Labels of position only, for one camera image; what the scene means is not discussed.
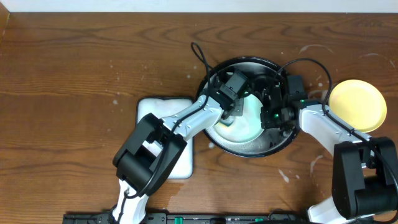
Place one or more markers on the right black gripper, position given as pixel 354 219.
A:
pixel 266 121

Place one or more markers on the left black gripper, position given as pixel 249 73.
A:
pixel 234 109

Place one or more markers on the green yellow sponge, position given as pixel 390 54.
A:
pixel 228 121

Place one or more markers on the mint green plate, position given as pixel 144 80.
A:
pixel 245 128

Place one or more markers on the yellow plate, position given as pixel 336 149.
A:
pixel 359 104

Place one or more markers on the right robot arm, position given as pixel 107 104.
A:
pixel 364 181

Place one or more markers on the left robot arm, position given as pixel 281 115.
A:
pixel 148 156

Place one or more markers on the round black tray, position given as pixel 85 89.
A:
pixel 262 74

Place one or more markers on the black rectangular foam tray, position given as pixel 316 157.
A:
pixel 162 107

